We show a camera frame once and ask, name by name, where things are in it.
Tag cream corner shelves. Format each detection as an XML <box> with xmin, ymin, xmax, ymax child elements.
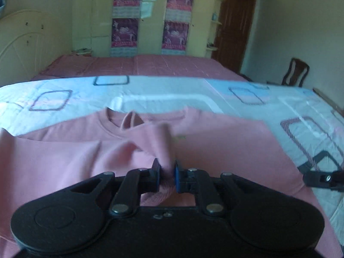
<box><xmin>206</xmin><ymin>0</ymin><xmax>224</xmax><ymax>51</ymax></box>

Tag cream wardrobe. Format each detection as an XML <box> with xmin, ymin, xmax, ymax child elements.
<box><xmin>72</xmin><ymin>0</ymin><xmax>225</xmax><ymax>58</ymax></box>

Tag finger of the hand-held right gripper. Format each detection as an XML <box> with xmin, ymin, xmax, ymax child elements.
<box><xmin>302</xmin><ymin>170</ymin><xmax>344</xmax><ymax>192</ymax></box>

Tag cream arched headboard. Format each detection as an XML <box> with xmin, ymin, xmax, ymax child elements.
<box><xmin>0</xmin><ymin>9</ymin><xmax>74</xmax><ymax>87</ymax></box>

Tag pink sweater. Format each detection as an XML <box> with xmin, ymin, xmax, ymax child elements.
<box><xmin>0</xmin><ymin>106</ymin><xmax>339</xmax><ymax>258</ymax></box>

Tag patterned white bed sheet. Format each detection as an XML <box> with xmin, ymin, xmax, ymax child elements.
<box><xmin>0</xmin><ymin>75</ymin><xmax>344</xmax><ymax>248</ymax></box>

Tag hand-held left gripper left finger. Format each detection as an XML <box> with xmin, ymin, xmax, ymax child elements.
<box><xmin>70</xmin><ymin>158</ymin><xmax>162</xmax><ymax>219</ymax></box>

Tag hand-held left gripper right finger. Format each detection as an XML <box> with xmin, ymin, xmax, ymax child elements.
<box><xmin>175</xmin><ymin>160</ymin><xmax>263</xmax><ymax>217</ymax></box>

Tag dark wooden chair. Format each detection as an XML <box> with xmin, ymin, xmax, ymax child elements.
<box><xmin>266</xmin><ymin>58</ymin><xmax>310</xmax><ymax>88</ymax></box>

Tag brown wooden door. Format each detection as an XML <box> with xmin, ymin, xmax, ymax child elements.
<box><xmin>211</xmin><ymin>0</ymin><xmax>257</xmax><ymax>74</ymax></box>

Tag wooden bed frame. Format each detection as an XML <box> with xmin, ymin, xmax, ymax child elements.
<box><xmin>312</xmin><ymin>87</ymin><xmax>344</xmax><ymax>115</ymax></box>

